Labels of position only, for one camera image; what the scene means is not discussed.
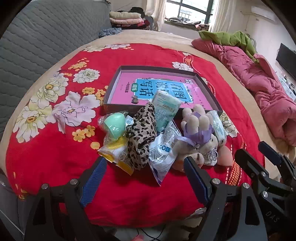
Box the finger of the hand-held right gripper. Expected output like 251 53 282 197
234 148 292 193
258 141 296 183

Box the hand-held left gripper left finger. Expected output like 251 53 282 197
24 156 121 241

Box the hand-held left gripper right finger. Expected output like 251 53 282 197
183 156 269 241

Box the peach makeup sponge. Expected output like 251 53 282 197
216 146 233 167

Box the yellow and white packet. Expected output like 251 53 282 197
97 136 134 175

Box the small green pocket tissue pack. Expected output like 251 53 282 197
207 110 227 147

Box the blue and white packet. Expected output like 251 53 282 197
148 120 183 186

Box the beige plush toy purple ribbon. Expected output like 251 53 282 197
172 104 219 173

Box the mint green bagged makeup sponge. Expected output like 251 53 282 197
97 111 129 142

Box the leopard print scrunchie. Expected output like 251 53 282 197
126 102 156 171

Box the large pale green tissue pack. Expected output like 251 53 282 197
151 90 182 133

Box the shallow grey cardboard box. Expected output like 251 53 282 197
103 65 223 118

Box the red floral blanket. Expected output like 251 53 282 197
5 43 266 227

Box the white television cabinet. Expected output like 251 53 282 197
279 74 296 102

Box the pink quilt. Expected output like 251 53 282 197
191 38 296 147

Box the black television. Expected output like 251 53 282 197
276 43 296 81

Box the pink printed book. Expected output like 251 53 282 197
109 72 212 109

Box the green blanket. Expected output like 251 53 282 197
198 30 259 63

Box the white air conditioner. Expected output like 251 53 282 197
251 6 277 22

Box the cream curtain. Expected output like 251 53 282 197
209 0 236 33
146 0 167 32

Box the beige bed sheet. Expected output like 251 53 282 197
0 29 289 176

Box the blue patterned cloth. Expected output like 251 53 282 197
99 27 122 39

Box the windowsill cushion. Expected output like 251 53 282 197
165 17 210 30

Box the grey quilted headboard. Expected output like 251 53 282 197
0 0 111 139

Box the window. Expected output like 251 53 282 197
165 0 213 25

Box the stack of folded clothes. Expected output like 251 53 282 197
109 7 153 30

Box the black cable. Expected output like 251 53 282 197
136 225 167 241

